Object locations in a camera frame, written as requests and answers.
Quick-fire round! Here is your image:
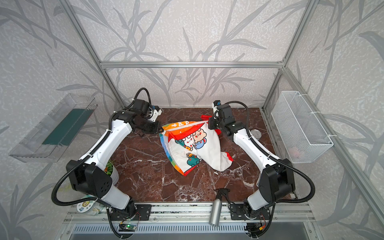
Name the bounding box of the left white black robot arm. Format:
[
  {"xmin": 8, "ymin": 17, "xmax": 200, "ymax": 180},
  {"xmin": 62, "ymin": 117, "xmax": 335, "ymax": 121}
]
[{"xmin": 66, "ymin": 100, "xmax": 163, "ymax": 214}]

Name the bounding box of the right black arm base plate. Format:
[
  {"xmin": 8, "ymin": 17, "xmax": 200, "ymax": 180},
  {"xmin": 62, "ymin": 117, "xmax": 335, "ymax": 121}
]
[{"xmin": 229, "ymin": 203, "xmax": 271, "ymax": 221}]

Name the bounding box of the clear acrylic wall shelf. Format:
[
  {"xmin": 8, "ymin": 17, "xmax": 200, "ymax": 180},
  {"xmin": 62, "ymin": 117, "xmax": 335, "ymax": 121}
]
[{"xmin": 9, "ymin": 94, "xmax": 98, "ymax": 163}]

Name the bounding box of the silver spray bottle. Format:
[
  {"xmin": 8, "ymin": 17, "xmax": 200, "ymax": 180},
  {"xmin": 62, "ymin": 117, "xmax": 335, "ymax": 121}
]
[{"xmin": 209, "ymin": 188, "xmax": 230, "ymax": 227}]

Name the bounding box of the artificial flower bouquet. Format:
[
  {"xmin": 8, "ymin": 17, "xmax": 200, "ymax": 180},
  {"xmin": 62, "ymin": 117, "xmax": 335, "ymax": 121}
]
[{"xmin": 104, "ymin": 161, "xmax": 114, "ymax": 176}]

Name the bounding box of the colourful rainbow hooded kids jacket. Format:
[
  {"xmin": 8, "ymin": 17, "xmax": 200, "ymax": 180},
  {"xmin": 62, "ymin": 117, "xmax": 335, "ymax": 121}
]
[{"xmin": 160, "ymin": 115, "xmax": 233, "ymax": 176}]

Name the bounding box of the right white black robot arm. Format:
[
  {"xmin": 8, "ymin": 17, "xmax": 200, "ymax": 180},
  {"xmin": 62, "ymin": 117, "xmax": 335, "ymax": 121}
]
[{"xmin": 209, "ymin": 101, "xmax": 296, "ymax": 218}]

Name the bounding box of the pink item in basket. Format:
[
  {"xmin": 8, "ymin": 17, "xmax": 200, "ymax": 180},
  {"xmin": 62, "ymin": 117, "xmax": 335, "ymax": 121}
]
[{"xmin": 288, "ymin": 147, "xmax": 303, "ymax": 160}]

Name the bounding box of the white wire mesh basket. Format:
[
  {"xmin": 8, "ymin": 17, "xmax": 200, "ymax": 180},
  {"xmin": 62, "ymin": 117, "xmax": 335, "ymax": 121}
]
[{"xmin": 272, "ymin": 91, "xmax": 334, "ymax": 164}]

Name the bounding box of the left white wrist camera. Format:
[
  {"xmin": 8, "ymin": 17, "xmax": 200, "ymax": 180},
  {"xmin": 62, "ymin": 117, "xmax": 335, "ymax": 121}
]
[{"xmin": 148, "ymin": 106, "xmax": 163, "ymax": 122}]

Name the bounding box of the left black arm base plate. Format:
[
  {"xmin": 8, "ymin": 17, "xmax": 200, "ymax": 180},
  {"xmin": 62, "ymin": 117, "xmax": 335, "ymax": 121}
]
[{"xmin": 110, "ymin": 204, "xmax": 152, "ymax": 221}]

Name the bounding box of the black corrugated cable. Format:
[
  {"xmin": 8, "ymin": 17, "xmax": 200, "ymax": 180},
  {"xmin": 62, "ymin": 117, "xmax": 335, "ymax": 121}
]
[
  {"xmin": 221, "ymin": 100, "xmax": 316, "ymax": 204},
  {"xmin": 50, "ymin": 87, "xmax": 152, "ymax": 207}
]

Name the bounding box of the left black corrugated cable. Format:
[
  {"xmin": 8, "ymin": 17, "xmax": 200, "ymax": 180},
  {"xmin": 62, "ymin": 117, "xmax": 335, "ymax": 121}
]
[{"xmin": 50, "ymin": 87, "xmax": 152, "ymax": 207}]

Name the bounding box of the right black corrugated cable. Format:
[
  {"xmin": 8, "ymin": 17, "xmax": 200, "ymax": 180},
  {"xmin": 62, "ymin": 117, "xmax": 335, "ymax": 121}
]
[{"xmin": 221, "ymin": 100, "xmax": 316, "ymax": 204}]

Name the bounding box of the silver metal tin can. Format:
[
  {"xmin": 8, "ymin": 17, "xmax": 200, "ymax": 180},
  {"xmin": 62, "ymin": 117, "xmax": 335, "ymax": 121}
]
[{"xmin": 250, "ymin": 129, "xmax": 262, "ymax": 141}]

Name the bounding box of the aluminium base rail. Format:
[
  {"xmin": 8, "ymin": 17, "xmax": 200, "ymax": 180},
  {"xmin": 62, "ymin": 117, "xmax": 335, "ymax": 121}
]
[{"xmin": 63, "ymin": 202, "xmax": 316, "ymax": 224}]

